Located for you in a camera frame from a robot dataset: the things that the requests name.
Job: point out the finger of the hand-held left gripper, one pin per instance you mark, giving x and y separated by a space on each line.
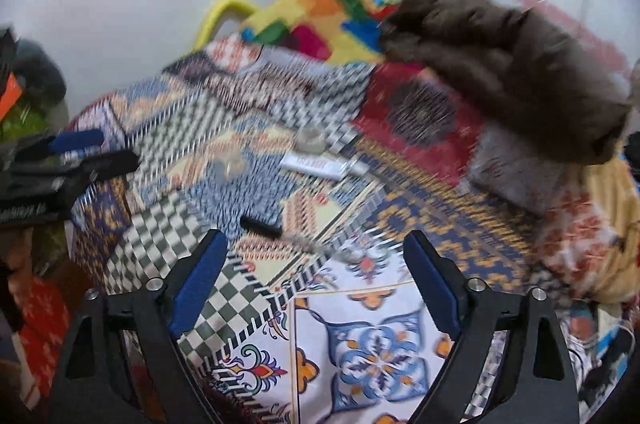
100 164
75 141

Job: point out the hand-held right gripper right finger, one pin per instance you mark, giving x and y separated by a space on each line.
430 284

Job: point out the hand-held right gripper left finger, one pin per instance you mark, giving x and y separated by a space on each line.
200 284

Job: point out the black pen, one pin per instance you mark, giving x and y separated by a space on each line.
260 226

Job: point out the white tube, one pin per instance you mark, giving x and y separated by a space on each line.
315 163

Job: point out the person's left hand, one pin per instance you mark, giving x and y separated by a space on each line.
20 256

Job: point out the grey cloth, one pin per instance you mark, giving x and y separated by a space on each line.
42 73

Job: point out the orange box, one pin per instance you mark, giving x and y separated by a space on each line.
10 93

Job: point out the patchwork bedspread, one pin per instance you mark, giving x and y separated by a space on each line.
350 294

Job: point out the yellow fleece blanket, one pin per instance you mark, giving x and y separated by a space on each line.
607 229

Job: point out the brown puffer jacket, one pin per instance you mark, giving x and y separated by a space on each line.
500 68

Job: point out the colourful block blanket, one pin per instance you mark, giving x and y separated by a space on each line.
320 18

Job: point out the yellow tube frame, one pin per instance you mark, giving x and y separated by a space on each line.
220 11

